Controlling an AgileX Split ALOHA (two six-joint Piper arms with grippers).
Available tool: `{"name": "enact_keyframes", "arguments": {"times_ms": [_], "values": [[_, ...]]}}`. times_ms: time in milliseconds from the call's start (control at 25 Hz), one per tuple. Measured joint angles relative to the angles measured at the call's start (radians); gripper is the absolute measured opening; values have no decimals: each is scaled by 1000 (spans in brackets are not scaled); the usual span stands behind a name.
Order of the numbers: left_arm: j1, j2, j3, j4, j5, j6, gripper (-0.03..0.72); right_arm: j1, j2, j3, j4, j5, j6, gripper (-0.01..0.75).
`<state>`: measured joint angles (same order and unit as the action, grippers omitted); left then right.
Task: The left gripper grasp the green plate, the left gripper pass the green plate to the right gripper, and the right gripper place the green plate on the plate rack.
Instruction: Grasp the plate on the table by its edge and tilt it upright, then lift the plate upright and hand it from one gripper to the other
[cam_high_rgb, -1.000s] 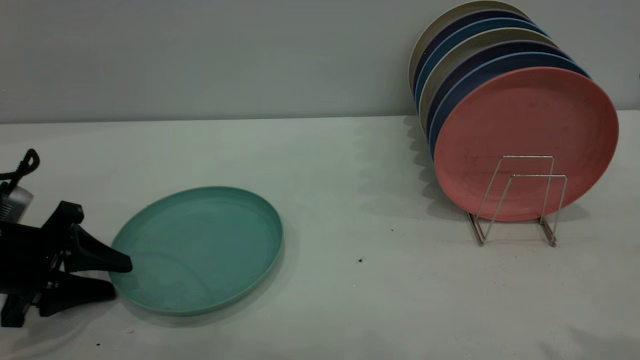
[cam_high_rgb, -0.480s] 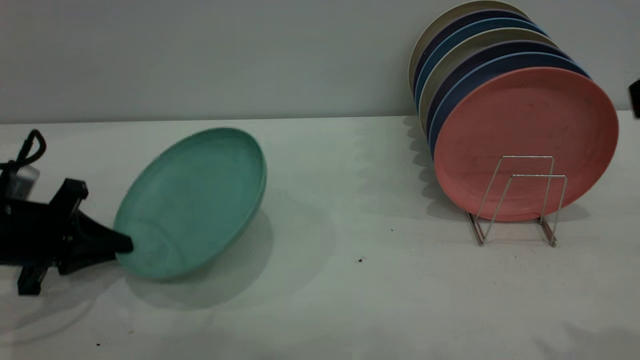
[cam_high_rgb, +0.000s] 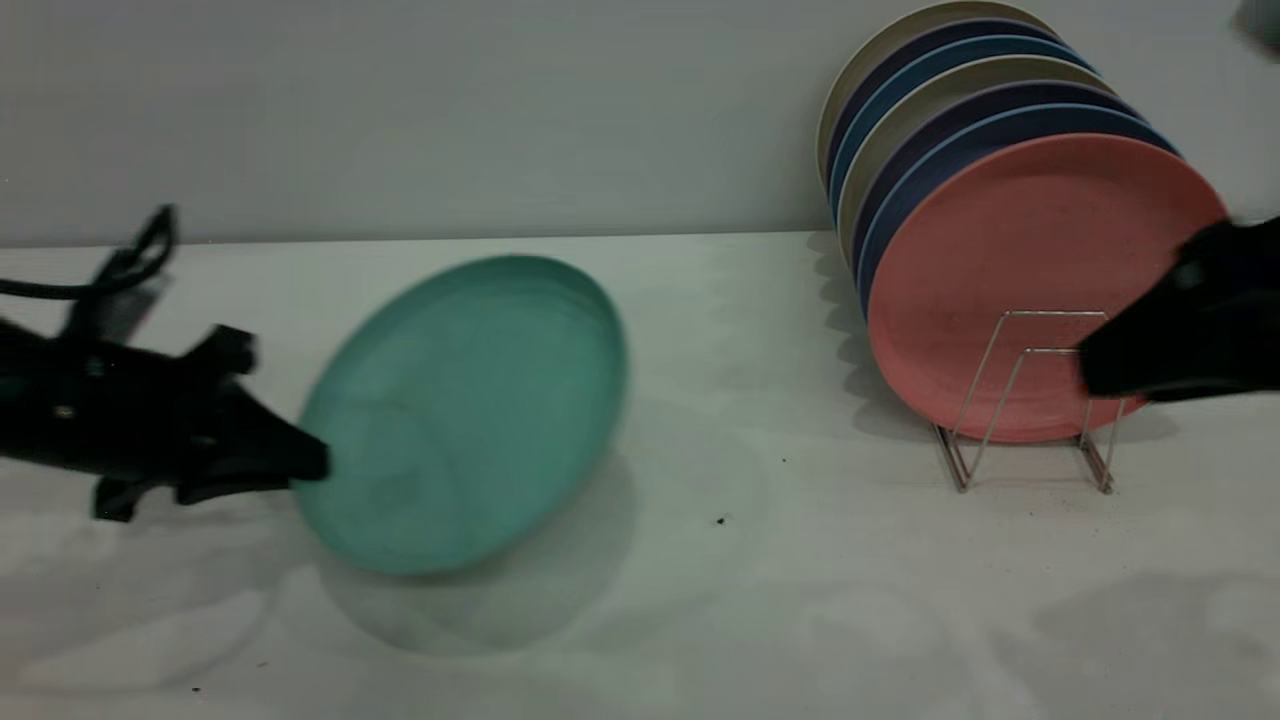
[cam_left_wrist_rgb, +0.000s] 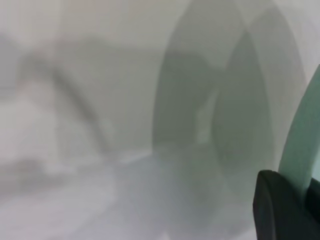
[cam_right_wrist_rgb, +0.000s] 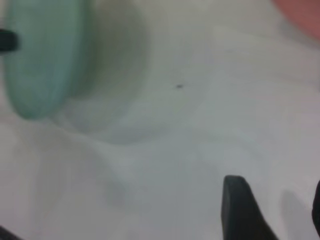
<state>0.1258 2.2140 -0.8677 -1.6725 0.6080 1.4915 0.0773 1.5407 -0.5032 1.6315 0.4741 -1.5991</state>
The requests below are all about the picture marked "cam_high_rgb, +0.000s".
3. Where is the green round plate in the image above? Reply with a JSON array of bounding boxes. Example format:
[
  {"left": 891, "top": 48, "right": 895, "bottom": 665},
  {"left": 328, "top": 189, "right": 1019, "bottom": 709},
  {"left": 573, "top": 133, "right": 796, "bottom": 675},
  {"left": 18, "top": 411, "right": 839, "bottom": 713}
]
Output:
[{"left": 292, "top": 254, "right": 629, "bottom": 577}]

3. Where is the metal wire plate rack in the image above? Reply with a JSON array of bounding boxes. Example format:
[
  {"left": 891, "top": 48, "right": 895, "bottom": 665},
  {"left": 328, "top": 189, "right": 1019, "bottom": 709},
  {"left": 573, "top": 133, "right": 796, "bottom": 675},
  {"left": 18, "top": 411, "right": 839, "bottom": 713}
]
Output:
[{"left": 933, "top": 310, "right": 1126, "bottom": 494}]

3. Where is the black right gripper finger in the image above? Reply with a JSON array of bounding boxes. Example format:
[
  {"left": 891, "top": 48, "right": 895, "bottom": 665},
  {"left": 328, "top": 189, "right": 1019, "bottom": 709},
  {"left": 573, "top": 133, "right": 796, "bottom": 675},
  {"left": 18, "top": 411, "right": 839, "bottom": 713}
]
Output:
[
  {"left": 1145, "top": 378, "right": 1280, "bottom": 403},
  {"left": 1078, "top": 285, "right": 1201, "bottom": 399}
]

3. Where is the pink round plate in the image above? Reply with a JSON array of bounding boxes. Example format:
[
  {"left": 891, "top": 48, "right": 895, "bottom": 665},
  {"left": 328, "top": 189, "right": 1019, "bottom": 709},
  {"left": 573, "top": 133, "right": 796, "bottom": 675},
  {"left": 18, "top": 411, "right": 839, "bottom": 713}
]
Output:
[{"left": 866, "top": 133, "right": 1229, "bottom": 446}]

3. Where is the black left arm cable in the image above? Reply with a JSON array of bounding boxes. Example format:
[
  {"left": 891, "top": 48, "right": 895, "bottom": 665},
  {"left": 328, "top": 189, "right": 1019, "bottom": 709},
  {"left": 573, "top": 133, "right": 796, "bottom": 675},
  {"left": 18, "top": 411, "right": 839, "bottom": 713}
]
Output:
[{"left": 0, "top": 205, "right": 179, "bottom": 303}]

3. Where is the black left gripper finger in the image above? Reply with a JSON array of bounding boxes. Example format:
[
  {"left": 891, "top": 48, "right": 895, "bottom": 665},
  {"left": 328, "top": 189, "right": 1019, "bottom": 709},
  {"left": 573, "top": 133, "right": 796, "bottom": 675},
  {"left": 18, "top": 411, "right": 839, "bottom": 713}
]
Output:
[
  {"left": 212, "top": 385, "right": 331, "bottom": 481},
  {"left": 178, "top": 462, "right": 293, "bottom": 504}
]

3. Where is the dark purple round plate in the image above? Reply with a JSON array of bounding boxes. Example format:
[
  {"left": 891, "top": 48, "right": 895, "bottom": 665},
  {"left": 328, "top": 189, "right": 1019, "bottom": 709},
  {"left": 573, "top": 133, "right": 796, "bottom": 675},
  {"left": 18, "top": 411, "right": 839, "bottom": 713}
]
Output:
[
  {"left": 850, "top": 80, "right": 1146, "bottom": 281},
  {"left": 825, "top": 17, "right": 1086, "bottom": 201}
]

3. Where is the beige round plate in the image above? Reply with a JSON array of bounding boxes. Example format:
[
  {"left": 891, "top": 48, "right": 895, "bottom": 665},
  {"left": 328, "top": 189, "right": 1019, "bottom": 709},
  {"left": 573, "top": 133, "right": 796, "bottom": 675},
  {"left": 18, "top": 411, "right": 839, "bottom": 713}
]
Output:
[
  {"left": 817, "top": 0, "right": 1061, "bottom": 191},
  {"left": 838, "top": 55, "right": 1121, "bottom": 261}
]

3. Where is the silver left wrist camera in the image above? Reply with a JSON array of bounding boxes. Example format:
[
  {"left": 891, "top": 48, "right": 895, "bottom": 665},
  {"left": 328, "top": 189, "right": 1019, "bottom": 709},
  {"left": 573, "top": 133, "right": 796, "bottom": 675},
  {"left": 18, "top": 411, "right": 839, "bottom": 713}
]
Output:
[{"left": 95, "top": 275, "right": 171, "bottom": 341}]

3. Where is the blue round plate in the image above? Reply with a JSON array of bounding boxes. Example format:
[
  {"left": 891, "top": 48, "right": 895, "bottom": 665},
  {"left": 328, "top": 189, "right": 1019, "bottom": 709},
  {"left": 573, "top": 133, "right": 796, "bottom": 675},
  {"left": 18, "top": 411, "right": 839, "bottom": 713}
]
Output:
[
  {"left": 858, "top": 102, "right": 1186, "bottom": 321},
  {"left": 830, "top": 35, "right": 1101, "bottom": 221}
]

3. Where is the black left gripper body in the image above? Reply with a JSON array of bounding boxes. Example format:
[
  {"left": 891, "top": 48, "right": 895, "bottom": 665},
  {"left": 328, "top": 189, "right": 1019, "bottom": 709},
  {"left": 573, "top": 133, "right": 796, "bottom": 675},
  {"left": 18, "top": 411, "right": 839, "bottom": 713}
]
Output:
[{"left": 0, "top": 320, "right": 256, "bottom": 523}]

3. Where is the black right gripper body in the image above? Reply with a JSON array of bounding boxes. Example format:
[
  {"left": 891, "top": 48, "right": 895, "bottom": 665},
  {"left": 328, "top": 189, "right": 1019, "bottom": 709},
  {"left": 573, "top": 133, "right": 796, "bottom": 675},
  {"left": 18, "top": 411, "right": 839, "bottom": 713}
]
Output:
[{"left": 1175, "top": 215, "right": 1280, "bottom": 381}]

